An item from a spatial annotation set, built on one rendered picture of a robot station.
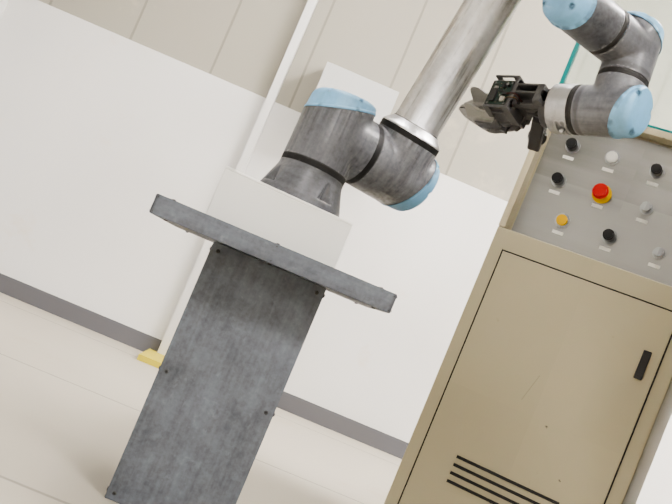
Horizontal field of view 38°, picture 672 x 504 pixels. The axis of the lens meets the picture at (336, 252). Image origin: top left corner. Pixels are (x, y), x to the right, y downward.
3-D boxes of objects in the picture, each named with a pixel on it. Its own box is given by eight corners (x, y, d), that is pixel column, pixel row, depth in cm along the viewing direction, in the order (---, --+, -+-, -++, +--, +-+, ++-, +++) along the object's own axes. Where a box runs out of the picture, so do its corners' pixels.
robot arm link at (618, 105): (661, 99, 171) (644, 150, 169) (595, 96, 179) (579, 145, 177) (643, 71, 164) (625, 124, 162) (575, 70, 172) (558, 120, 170)
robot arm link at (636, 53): (638, -3, 167) (617, 61, 164) (679, 32, 172) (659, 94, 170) (596, 8, 174) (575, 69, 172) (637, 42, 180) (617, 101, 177)
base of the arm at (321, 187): (248, 180, 204) (268, 138, 206) (263, 200, 223) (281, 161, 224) (330, 215, 201) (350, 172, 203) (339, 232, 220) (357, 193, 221)
